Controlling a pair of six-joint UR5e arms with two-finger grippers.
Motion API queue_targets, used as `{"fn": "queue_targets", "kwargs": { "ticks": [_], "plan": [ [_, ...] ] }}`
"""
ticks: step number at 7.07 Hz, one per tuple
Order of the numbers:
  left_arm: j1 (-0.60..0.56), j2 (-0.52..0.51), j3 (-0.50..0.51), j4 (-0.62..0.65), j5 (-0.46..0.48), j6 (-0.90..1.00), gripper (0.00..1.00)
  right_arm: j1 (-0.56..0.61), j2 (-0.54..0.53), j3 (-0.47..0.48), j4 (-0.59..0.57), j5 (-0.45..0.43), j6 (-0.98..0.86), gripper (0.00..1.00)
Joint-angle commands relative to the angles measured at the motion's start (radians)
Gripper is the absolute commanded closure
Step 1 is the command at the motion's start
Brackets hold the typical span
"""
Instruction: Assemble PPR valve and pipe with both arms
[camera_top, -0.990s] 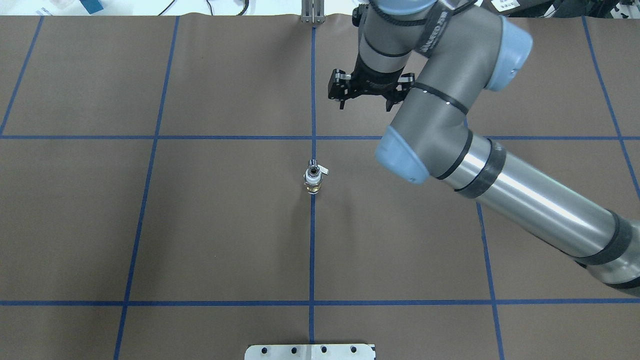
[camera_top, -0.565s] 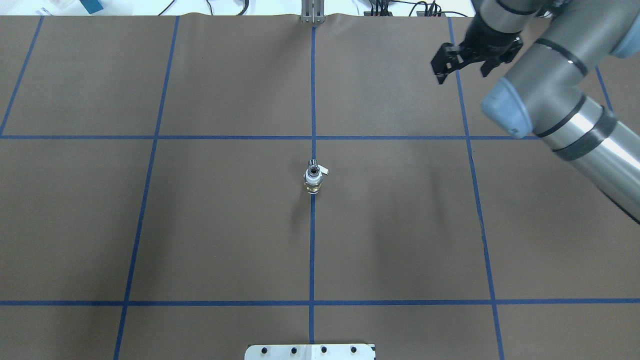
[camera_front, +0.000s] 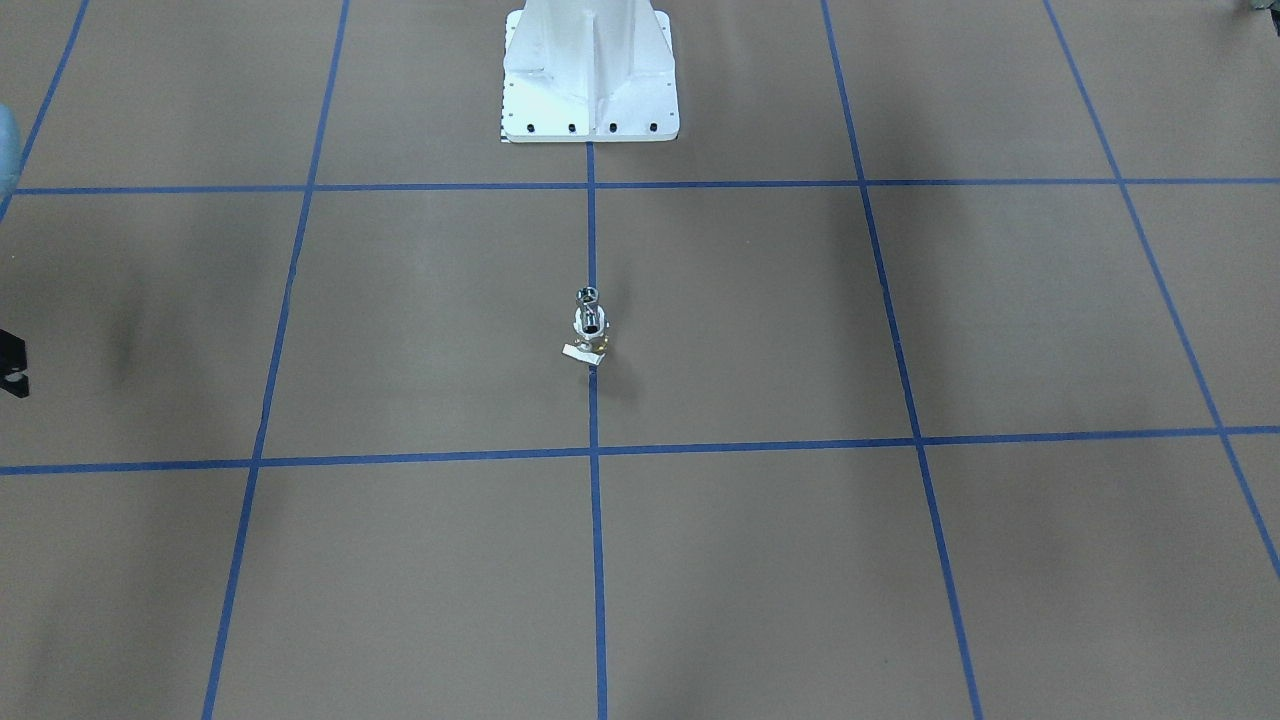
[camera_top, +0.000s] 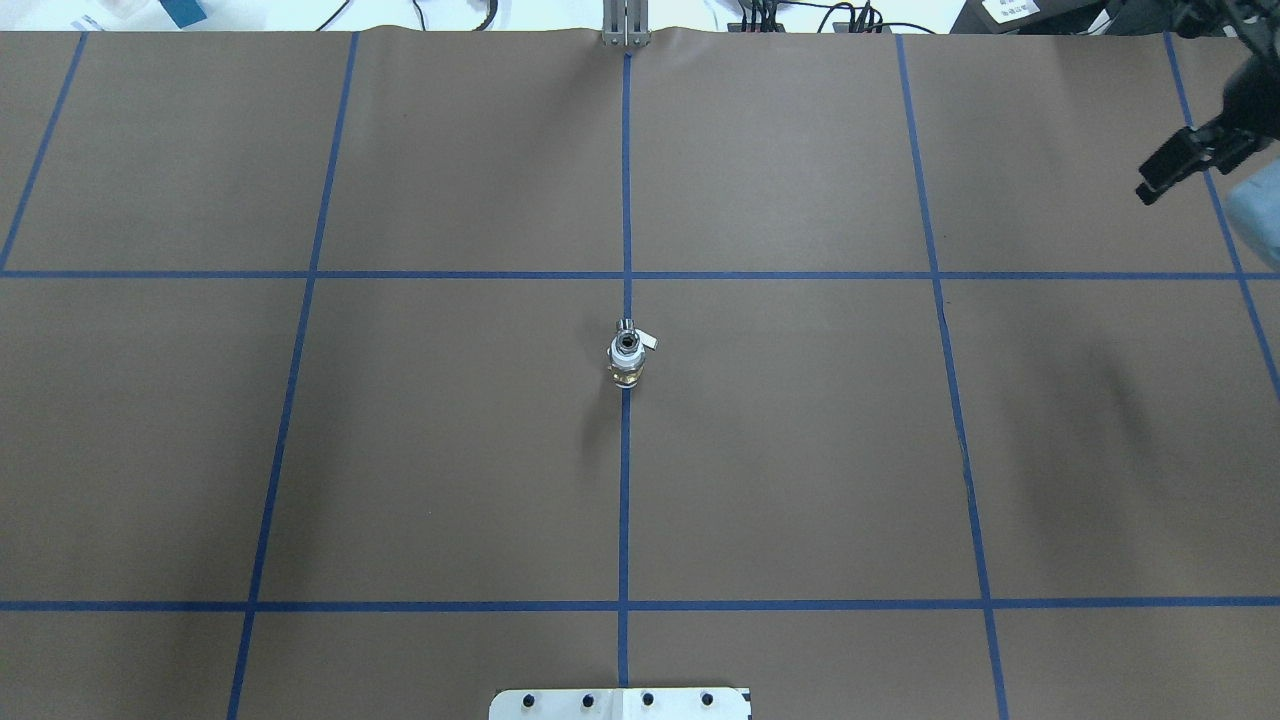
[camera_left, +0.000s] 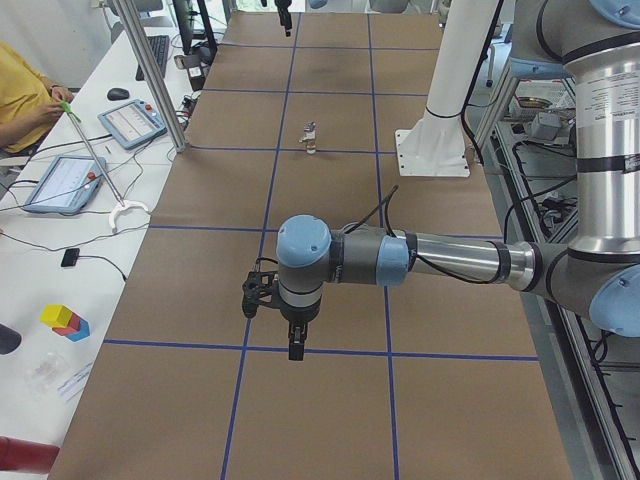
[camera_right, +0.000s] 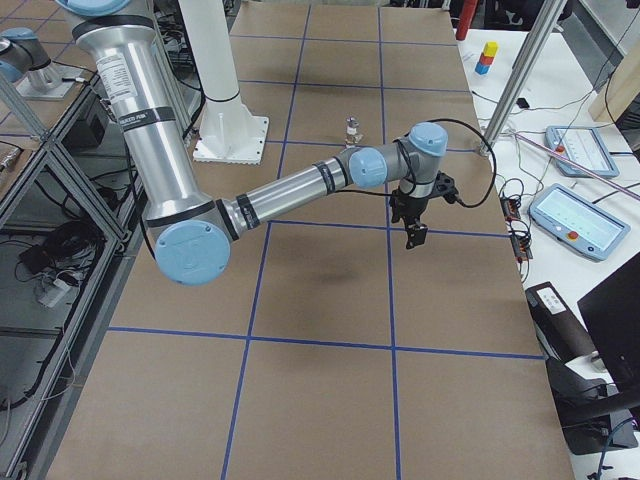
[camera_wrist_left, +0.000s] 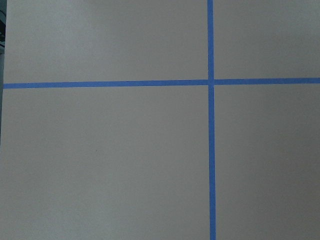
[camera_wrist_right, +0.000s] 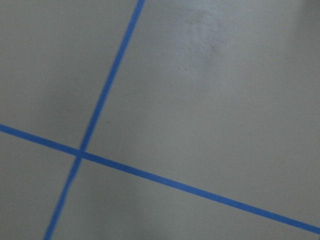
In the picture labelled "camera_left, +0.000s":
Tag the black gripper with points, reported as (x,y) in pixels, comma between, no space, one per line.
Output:
(297,315)

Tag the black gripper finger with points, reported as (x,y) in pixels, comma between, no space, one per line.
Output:
(284,15)

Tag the white PPR valve fitting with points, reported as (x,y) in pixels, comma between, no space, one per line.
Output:
(308,139)

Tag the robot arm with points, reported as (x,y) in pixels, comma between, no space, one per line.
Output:
(595,275)

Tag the black keyboard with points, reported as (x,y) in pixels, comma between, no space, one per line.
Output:
(160,46)

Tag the far blue teach pendant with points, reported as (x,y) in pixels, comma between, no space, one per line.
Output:
(133,123)

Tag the blue teach pendant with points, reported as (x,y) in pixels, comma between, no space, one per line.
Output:
(133,123)
(67,185)

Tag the black computer mouse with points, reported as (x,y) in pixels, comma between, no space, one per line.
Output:
(117,94)

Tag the blue wooden block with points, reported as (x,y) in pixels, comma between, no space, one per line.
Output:
(82,333)

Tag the red wooden block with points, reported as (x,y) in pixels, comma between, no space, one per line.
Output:
(71,327)

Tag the small black box device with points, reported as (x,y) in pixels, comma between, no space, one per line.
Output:
(70,257)

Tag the reach grabber stick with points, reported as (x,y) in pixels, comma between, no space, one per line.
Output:
(122,205)

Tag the yellow wooden block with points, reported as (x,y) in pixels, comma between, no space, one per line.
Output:
(56,316)

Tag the near blue teach pendant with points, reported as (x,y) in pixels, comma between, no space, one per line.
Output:
(67,185)

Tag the person in yellow shirt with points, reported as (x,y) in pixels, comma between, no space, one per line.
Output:
(31,103)

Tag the red cylinder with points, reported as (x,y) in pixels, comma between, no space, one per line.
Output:
(27,457)

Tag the aluminium frame post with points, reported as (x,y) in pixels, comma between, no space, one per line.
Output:
(129,17)

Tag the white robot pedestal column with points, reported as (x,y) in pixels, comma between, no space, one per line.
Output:
(435,146)

